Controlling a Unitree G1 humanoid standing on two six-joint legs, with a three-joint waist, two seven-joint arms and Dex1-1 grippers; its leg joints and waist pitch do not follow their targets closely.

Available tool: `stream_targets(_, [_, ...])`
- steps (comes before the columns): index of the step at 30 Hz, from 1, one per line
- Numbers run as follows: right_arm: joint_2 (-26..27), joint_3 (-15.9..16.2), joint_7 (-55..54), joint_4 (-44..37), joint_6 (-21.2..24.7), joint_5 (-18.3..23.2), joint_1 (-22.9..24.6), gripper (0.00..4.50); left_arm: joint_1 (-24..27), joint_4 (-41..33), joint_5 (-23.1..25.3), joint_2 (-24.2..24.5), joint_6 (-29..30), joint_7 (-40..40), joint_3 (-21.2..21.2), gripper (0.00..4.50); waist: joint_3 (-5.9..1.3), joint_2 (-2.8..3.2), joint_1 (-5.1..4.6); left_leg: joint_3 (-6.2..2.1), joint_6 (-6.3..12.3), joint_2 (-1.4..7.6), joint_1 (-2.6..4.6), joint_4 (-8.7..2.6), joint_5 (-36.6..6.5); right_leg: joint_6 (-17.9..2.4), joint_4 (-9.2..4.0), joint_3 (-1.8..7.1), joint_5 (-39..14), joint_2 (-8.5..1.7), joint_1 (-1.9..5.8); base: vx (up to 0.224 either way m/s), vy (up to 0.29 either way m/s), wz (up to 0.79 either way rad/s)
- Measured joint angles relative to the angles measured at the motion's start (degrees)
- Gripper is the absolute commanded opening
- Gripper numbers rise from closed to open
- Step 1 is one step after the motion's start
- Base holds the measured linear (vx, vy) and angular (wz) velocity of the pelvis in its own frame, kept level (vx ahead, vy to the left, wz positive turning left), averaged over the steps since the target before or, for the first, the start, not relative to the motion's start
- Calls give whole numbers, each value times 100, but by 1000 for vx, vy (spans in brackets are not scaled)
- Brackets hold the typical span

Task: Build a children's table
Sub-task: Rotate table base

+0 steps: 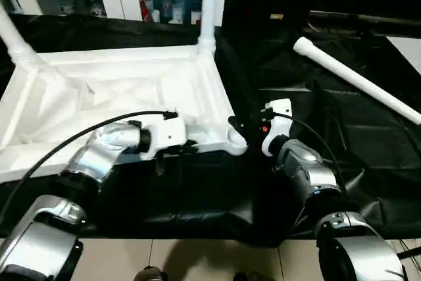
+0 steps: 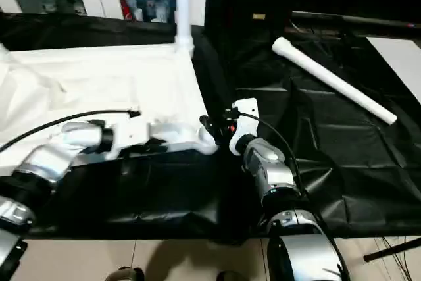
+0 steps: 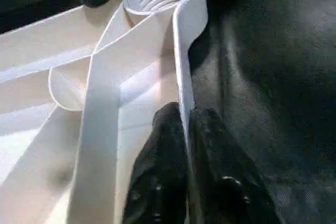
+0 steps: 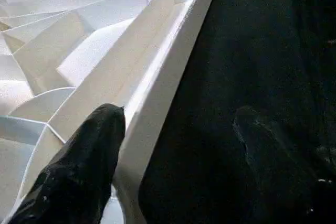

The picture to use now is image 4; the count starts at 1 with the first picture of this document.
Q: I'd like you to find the white plastic table top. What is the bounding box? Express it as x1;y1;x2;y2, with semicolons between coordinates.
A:
0;0;232;224

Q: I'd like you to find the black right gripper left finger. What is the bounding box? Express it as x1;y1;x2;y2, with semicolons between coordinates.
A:
7;103;127;224

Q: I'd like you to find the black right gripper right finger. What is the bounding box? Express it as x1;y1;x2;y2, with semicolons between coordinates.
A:
233;105;336;224

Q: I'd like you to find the black plastic mat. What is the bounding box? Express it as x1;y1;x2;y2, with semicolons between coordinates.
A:
138;0;336;224

